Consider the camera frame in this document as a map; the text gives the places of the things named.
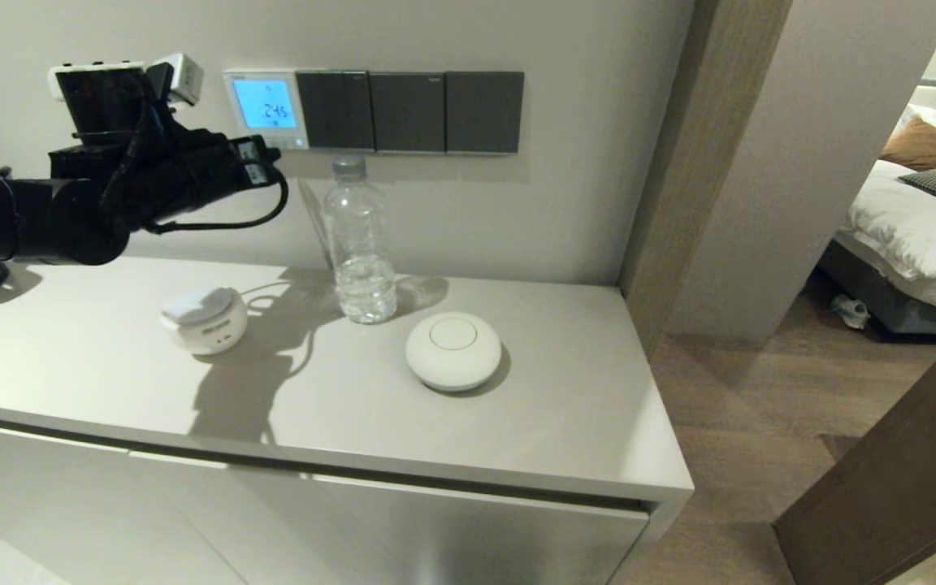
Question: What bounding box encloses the white thermostat panel blue screen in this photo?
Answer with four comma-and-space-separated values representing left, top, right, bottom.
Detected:
223, 69, 309, 151

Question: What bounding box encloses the black box with white lid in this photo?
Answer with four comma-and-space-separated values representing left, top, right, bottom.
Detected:
48, 61, 152, 135

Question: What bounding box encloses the clear plastic water bottle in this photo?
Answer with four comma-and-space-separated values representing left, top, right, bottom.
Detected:
324, 156, 397, 325

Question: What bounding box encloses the white round device grey lid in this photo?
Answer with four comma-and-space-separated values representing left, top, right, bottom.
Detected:
160, 286, 248, 356

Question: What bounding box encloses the white round dome device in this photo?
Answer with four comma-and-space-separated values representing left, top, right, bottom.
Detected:
405, 312, 502, 394

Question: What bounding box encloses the grey cabinet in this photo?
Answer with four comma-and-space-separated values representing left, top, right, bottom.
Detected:
0, 256, 695, 585

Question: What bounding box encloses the bed with white duvet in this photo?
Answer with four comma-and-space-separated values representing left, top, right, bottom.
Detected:
816, 158, 936, 336

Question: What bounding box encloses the brown pillow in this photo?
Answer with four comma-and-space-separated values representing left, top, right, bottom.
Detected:
879, 119, 936, 173

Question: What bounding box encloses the white pillow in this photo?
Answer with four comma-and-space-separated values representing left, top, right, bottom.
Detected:
890, 104, 936, 143

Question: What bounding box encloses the brown wooden door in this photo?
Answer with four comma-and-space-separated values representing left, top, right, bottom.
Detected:
773, 309, 936, 585

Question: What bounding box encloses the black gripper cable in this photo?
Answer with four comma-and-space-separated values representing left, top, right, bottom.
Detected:
143, 167, 288, 235

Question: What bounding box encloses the dark triple rocker wall switch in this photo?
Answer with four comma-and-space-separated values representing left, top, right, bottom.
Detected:
296, 71, 375, 152

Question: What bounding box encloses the white cube wrist camera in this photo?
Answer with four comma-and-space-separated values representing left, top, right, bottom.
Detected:
151, 53, 205, 106

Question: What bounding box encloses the dark single rocker wall switch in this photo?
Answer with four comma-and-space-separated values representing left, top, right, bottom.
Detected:
369, 71, 446, 154
444, 71, 525, 155

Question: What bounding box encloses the wooden door frame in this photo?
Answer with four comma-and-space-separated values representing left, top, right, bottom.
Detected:
616, 0, 791, 358

